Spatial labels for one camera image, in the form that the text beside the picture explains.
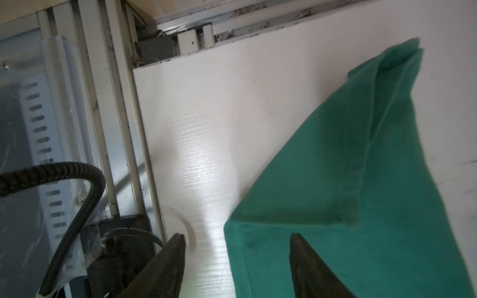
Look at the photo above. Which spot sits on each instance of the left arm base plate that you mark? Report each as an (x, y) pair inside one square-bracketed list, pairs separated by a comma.
[(114, 254)]

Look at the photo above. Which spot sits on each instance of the green trousers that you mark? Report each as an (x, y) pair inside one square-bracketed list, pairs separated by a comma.
[(353, 181)]

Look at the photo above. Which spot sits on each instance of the aluminium front rail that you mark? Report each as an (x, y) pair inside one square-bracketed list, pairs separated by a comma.
[(68, 94)]

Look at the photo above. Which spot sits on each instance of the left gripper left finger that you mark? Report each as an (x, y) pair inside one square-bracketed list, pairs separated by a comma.
[(163, 276)]

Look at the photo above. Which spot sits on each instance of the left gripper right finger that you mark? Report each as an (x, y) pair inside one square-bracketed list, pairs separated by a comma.
[(311, 277)]

